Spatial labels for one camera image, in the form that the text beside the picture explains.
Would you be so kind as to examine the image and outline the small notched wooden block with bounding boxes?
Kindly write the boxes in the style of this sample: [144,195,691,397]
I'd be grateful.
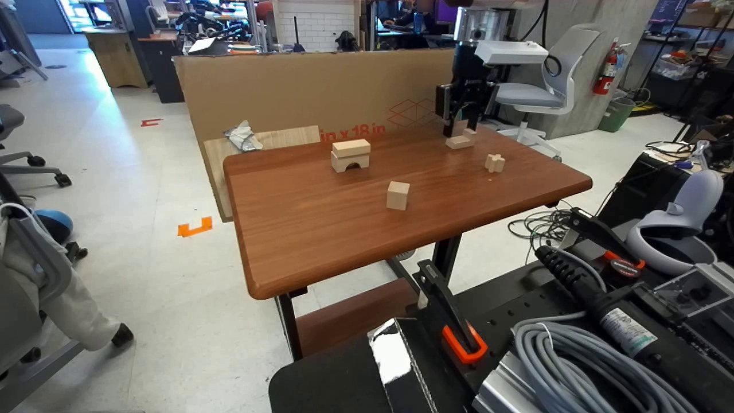
[484,153,504,174]

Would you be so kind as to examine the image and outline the large cardboard sheet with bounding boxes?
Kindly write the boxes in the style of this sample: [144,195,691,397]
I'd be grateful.
[172,47,464,224]

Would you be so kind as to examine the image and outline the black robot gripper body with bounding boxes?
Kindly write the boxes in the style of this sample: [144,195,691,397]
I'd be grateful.
[435,45,496,119]

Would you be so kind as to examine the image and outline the crumpled white paper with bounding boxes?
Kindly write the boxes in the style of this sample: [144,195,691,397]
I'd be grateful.
[225,119,262,152]

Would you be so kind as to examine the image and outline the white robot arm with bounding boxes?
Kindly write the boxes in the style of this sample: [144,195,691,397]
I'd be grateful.
[435,0,548,138]

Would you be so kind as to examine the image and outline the white VR controller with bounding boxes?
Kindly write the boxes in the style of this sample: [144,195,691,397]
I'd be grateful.
[626,169,724,275]

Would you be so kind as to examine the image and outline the white office chair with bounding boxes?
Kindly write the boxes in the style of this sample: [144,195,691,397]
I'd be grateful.
[496,22,598,159]

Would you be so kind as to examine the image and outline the black orange bar clamp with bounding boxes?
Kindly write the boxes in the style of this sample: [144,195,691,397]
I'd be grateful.
[414,260,489,366]

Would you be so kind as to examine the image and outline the wooden cube block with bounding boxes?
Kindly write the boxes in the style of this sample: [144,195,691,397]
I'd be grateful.
[384,180,410,210]

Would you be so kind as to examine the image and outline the flat rectangular wooden block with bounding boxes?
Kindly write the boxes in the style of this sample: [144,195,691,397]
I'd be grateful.
[331,138,372,159]

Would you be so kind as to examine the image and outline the red fire extinguisher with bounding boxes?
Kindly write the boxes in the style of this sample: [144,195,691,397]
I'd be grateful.
[592,41,618,94]

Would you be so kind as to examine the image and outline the black ribbed handle tool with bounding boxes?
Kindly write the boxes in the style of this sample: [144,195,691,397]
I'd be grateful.
[534,246,660,361]

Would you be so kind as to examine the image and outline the coiled grey cable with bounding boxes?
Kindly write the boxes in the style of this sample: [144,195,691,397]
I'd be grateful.
[508,309,701,413]

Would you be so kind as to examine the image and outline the black table leg frame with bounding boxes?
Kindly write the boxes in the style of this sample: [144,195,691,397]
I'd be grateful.
[274,233,464,362]

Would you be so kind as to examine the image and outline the grey chair at left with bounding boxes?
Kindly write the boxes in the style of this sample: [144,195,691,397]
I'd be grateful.
[0,176,132,413]

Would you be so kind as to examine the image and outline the orange floor tape marker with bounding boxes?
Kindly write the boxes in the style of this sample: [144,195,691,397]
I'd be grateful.
[177,215,212,238]

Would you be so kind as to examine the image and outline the wooden arch block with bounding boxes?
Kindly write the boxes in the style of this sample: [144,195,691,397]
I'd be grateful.
[331,152,372,172]

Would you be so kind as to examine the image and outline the wooden L block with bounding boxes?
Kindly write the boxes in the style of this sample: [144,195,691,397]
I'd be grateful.
[445,135,474,148]

